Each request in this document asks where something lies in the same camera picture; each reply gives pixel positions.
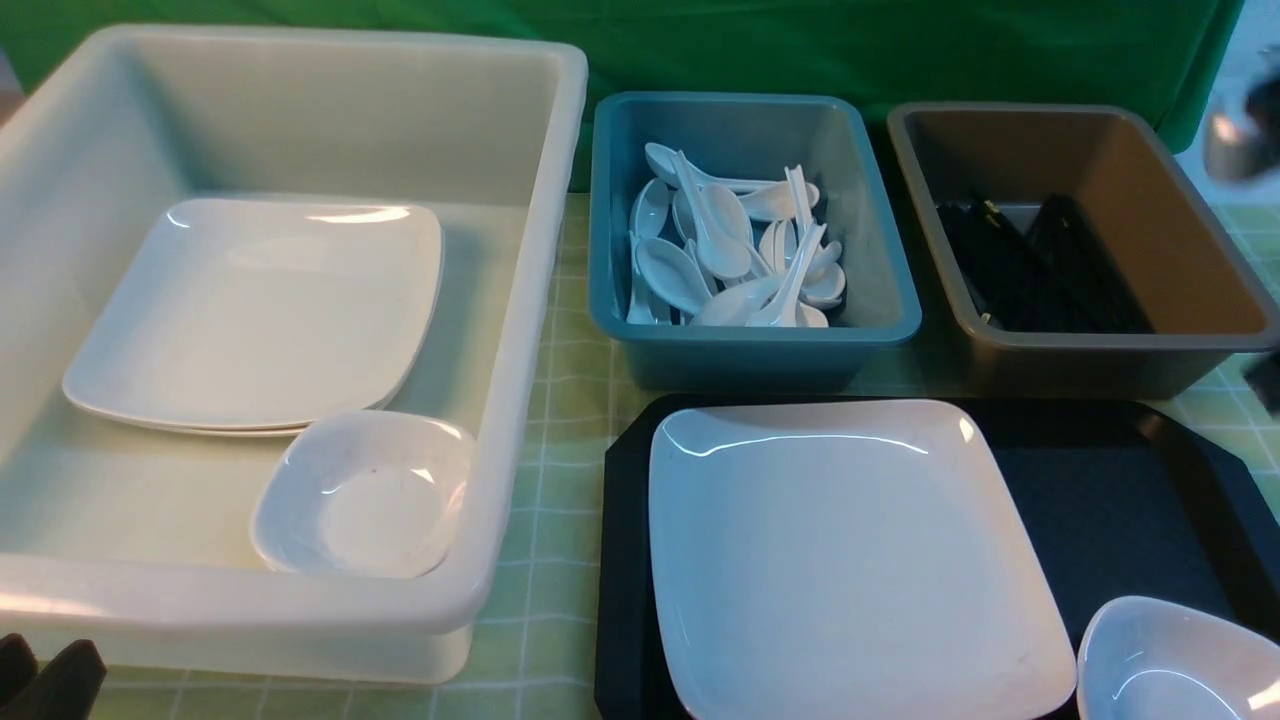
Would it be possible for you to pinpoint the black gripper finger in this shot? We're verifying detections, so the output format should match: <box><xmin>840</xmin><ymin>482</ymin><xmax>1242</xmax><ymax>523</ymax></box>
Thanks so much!
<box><xmin>1</xmin><ymin>639</ymin><xmax>108</xmax><ymax>719</ymax></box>

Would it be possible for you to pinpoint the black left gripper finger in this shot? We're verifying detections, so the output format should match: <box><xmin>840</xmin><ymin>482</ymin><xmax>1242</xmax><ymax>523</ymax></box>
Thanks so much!
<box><xmin>0</xmin><ymin>633</ymin><xmax>40</xmax><ymax>705</ymax></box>

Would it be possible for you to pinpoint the white square bowl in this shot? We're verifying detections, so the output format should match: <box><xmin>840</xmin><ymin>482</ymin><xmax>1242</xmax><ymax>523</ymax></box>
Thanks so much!
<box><xmin>250</xmin><ymin>410</ymin><xmax>476</xmax><ymax>579</ymax></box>

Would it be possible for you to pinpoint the large white square plate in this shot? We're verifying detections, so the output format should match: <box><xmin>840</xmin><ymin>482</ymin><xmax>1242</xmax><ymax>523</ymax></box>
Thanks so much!
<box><xmin>648</xmin><ymin>398</ymin><xmax>1076</xmax><ymax>719</ymax></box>

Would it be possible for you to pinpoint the white ceramic soup spoon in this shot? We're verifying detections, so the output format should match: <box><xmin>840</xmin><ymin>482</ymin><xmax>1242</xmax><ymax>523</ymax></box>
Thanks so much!
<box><xmin>673</xmin><ymin>151</ymin><xmax>751</xmax><ymax>281</ymax></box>

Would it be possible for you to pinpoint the bottom white plate in tub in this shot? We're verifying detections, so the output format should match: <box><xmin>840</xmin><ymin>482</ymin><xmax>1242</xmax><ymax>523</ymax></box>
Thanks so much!
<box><xmin>60</xmin><ymin>387</ymin><xmax>401</xmax><ymax>439</ymax></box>

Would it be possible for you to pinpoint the white plate in tub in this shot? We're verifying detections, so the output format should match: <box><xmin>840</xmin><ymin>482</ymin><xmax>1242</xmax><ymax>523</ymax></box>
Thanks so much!
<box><xmin>61</xmin><ymin>197</ymin><xmax>445</xmax><ymax>425</ymax></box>
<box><xmin>60</xmin><ymin>387</ymin><xmax>401</xmax><ymax>439</ymax></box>

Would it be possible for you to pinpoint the top white plate in tub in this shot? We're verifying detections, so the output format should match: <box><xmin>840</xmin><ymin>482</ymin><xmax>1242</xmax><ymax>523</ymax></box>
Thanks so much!
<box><xmin>61</xmin><ymin>197</ymin><xmax>445</xmax><ymax>425</ymax></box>

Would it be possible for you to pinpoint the large white plastic tub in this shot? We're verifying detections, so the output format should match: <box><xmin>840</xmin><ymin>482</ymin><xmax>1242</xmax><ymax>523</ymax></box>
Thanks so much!
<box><xmin>0</xmin><ymin>24</ymin><xmax>590</xmax><ymax>685</ymax></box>

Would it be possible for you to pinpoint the green checkered tablecloth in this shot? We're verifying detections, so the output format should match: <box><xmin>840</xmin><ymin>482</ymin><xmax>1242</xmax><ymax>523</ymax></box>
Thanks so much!
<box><xmin>91</xmin><ymin>196</ymin><xmax>1279</xmax><ymax>719</ymax></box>

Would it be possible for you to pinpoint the white spoon left of pile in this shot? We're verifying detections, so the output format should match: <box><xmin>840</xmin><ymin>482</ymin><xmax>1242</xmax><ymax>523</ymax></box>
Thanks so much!
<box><xmin>635</xmin><ymin>237</ymin><xmax>712</xmax><ymax>315</ymax></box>

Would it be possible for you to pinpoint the white spoon of pile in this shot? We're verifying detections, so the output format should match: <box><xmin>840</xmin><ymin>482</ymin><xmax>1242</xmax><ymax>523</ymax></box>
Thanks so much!
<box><xmin>746</xmin><ymin>224</ymin><xmax>827</xmax><ymax>327</ymax></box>
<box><xmin>635</xmin><ymin>237</ymin><xmax>712</xmax><ymax>315</ymax></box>
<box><xmin>644</xmin><ymin>142</ymin><xmax>776</xmax><ymax>193</ymax></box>

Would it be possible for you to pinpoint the white spoon top of pile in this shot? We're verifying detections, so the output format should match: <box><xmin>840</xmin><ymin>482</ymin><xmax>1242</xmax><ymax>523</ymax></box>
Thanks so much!
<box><xmin>644</xmin><ymin>142</ymin><xmax>776</xmax><ymax>193</ymax></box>

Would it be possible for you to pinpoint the white spoon front of pile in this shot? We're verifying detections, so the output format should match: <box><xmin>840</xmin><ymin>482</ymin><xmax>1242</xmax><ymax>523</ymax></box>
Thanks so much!
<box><xmin>746</xmin><ymin>224</ymin><xmax>827</xmax><ymax>327</ymax></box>

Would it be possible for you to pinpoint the teal plastic bin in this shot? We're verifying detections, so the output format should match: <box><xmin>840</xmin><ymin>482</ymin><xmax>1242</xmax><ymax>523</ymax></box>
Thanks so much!
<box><xmin>588</xmin><ymin>91</ymin><xmax>922</xmax><ymax>392</ymax></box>

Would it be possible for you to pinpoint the pile of black chopsticks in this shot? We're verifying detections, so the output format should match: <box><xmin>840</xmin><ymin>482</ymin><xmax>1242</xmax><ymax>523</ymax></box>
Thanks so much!
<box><xmin>936</xmin><ymin>193</ymin><xmax>1155</xmax><ymax>334</ymax></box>

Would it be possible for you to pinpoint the black serving tray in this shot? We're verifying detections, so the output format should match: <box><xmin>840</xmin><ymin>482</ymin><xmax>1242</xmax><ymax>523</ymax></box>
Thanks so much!
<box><xmin>594</xmin><ymin>393</ymin><xmax>1279</xmax><ymax>719</ymax></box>

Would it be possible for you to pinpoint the brown plastic bin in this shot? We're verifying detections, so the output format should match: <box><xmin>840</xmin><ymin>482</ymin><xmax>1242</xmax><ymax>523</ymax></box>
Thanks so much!
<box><xmin>887</xmin><ymin>102</ymin><xmax>1277</xmax><ymax>398</ymax></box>

